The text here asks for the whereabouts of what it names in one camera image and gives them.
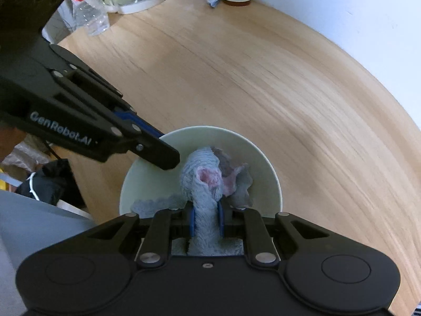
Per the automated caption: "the crumpled clear plastic bag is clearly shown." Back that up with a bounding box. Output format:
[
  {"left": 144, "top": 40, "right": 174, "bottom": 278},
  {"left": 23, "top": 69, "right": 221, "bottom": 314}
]
[{"left": 0, "top": 134, "right": 51, "bottom": 172}]

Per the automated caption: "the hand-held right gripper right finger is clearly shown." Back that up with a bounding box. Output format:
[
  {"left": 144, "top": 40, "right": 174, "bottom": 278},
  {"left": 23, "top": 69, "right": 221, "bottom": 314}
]
[{"left": 216, "top": 200, "right": 330, "bottom": 265}]

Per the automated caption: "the pale yellow bowl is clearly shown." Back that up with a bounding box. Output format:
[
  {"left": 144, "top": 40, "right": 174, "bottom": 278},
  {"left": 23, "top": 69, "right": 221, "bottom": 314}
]
[{"left": 119, "top": 126, "right": 283, "bottom": 225}]

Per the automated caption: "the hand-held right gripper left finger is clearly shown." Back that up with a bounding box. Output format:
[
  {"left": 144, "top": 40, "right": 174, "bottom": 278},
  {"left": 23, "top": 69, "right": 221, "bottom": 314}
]
[{"left": 86, "top": 208, "right": 196, "bottom": 268}]

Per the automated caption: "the clear plastic bottle red label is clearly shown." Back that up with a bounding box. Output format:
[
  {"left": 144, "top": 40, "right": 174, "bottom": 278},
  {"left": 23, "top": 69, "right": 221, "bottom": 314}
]
[{"left": 69, "top": 0, "right": 111, "bottom": 37}]

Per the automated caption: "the black bag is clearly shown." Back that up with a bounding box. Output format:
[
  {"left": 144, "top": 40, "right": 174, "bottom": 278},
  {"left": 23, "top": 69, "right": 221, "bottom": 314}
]
[{"left": 15, "top": 160, "right": 88, "bottom": 210}]

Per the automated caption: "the grey pink cleaning cloth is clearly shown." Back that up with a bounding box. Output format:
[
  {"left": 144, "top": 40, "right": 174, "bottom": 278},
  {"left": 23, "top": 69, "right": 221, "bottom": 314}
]
[{"left": 131, "top": 146, "right": 254, "bottom": 256}]

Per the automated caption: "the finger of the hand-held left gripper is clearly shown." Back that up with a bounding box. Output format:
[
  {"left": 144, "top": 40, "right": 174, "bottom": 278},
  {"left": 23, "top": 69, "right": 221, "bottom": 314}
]
[
  {"left": 49, "top": 44, "right": 166, "bottom": 139},
  {"left": 110, "top": 121, "right": 181, "bottom": 171}
]

